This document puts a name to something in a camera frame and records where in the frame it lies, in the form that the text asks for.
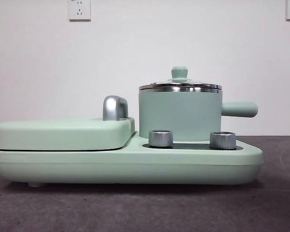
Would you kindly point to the silver control knob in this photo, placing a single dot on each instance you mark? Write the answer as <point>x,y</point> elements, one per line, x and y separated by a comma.
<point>160,139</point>
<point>223,140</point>

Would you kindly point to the glass lid with green knob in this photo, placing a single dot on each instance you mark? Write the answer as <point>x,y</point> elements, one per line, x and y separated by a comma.
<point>179,72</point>

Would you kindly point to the mint green breakfast maker base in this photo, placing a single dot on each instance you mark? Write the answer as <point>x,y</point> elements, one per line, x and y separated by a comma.
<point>183,166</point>

